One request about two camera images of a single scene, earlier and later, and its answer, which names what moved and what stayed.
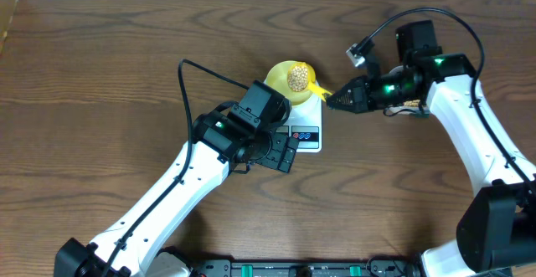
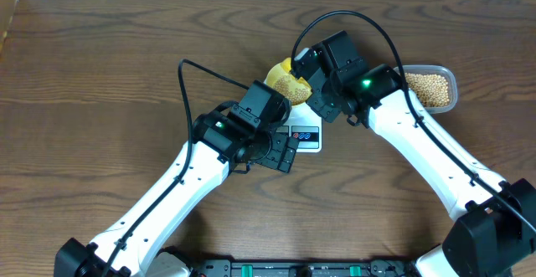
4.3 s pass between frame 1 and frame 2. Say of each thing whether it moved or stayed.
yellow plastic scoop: moved
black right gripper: moved
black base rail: stayed
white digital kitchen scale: stayed
